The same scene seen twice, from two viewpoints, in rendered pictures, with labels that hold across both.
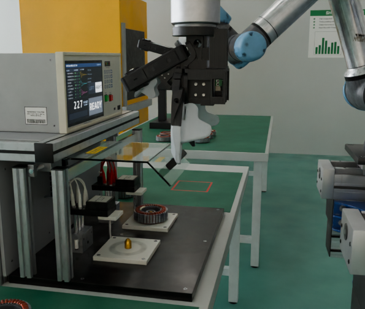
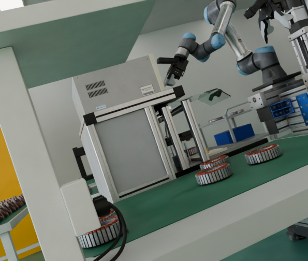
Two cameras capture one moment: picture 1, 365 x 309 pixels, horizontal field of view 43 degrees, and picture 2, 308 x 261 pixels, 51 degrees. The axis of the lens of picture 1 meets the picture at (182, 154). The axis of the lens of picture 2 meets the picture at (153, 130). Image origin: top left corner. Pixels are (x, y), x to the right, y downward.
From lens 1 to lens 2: 116 cm
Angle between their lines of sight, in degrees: 30
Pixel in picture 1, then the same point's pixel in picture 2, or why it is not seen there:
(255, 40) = (221, 36)
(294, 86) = not seen: hidden behind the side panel
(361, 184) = (275, 94)
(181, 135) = (286, 18)
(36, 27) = not seen: outside the picture
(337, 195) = (269, 103)
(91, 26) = not seen: outside the picture
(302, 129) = not seen: hidden behind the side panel
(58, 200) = (190, 116)
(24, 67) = (134, 66)
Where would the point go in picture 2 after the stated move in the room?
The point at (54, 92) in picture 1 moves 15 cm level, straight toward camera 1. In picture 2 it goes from (154, 74) to (175, 61)
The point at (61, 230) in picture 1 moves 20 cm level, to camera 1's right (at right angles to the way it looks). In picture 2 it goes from (196, 133) to (230, 120)
